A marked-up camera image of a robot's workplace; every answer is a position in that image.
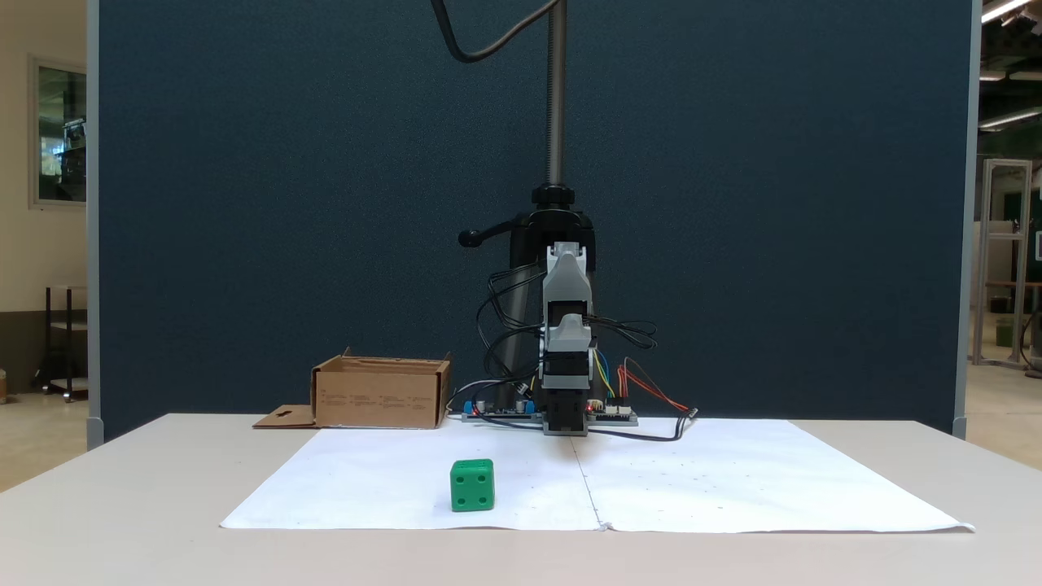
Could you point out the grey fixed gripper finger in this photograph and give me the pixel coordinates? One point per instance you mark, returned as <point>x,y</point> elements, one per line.
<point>570,329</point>

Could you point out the green dice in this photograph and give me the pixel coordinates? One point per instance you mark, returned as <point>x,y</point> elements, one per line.
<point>472,487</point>

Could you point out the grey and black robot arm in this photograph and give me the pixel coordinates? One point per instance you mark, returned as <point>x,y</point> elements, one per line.
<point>567,273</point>

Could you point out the green circuit board red LED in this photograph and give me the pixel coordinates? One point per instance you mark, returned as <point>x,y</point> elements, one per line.
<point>612,415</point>

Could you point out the blue circuit board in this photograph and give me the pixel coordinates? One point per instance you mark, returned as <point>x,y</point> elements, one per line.
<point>498,410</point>

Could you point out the brown cardboard box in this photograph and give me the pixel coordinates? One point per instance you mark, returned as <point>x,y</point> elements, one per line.
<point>378,400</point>

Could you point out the white paper sheet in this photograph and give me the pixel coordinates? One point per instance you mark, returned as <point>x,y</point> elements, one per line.
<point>773,488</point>
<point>366,488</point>

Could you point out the dark blue partition panel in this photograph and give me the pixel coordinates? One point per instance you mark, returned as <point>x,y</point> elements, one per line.
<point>326,203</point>

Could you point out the black metal shelf cart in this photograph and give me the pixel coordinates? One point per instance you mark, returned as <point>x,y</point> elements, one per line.
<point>47,325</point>

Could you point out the ceiling strip light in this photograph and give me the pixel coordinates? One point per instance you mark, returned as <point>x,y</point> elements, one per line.
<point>1003,8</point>

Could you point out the black camera stand with clamp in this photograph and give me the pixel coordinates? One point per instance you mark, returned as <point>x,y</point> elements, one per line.
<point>556,98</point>

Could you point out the aluminium profile frame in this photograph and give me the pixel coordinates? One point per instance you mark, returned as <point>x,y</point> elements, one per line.
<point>1008,163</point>

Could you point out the framed wall window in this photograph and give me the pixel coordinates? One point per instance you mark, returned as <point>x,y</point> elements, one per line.
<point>61,130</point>

